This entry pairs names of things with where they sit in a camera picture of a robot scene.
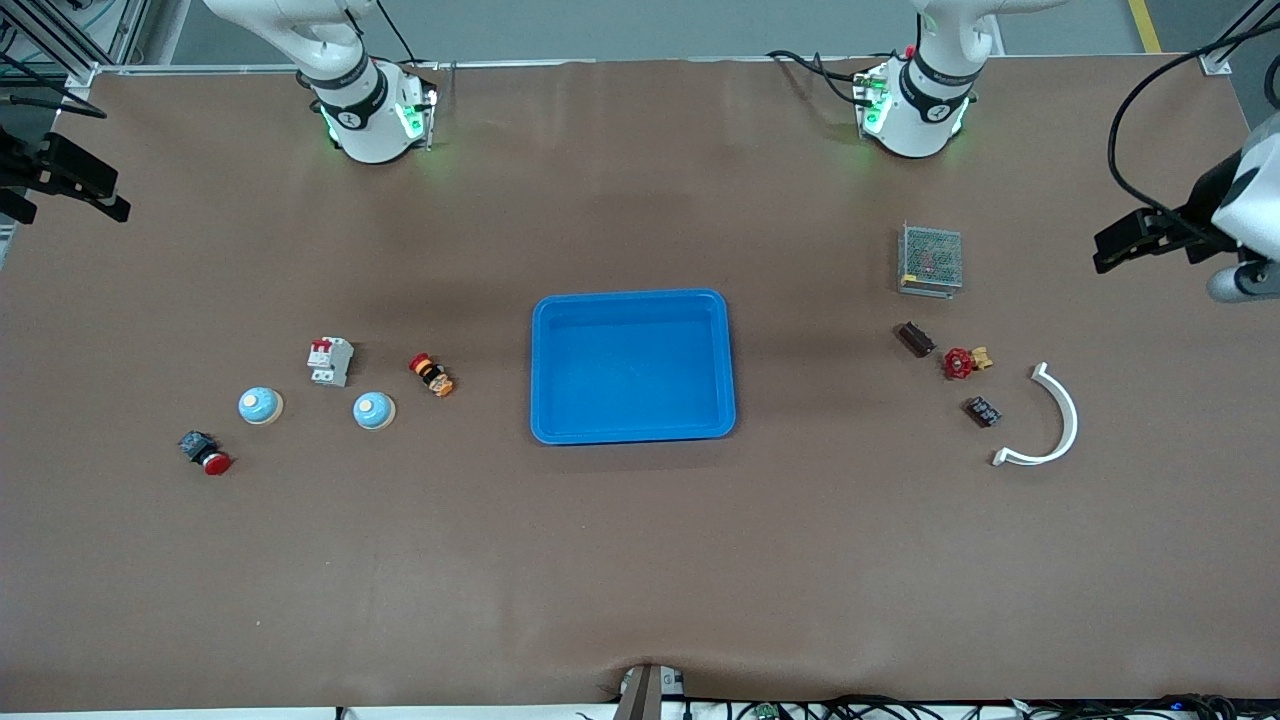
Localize black left arm base cable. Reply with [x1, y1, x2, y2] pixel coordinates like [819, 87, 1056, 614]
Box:
[767, 48, 873, 107]

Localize light blue service bell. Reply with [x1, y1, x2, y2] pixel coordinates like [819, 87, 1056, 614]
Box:
[352, 391, 398, 432]
[238, 386, 285, 426]

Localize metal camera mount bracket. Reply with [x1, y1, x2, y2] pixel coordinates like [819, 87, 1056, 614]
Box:
[618, 663, 687, 720]

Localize metal mesh power supply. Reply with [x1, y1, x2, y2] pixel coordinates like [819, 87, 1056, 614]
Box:
[897, 223, 965, 300]

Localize red mushroom push button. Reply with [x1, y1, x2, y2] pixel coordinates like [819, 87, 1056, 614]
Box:
[178, 430, 235, 477]

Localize brown table mat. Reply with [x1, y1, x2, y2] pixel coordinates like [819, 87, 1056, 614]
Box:
[0, 55, 1280, 713]

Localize blue plastic tray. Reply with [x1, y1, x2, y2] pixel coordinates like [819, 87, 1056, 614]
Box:
[530, 289, 738, 446]

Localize orange emergency stop switch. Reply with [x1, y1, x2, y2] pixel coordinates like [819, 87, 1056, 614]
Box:
[408, 353, 456, 399]

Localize black right arm base cable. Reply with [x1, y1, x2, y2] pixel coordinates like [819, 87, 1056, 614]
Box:
[374, 0, 441, 76]

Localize white circuit breaker red switches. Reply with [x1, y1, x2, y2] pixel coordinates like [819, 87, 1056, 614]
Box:
[306, 337, 356, 389]

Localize white curved plastic bracket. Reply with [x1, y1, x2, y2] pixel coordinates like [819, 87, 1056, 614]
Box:
[991, 362, 1080, 468]

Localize black arm base cable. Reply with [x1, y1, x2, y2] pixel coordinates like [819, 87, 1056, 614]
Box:
[374, 0, 441, 76]
[767, 48, 873, 107]

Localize aluminium frame post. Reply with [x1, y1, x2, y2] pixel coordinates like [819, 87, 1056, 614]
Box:
[1198, 0, 1280, 77]
[0, 0, 151, 81]

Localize black cable bundle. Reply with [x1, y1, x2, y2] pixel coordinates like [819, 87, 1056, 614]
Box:
[680, 694, 1280, 720]

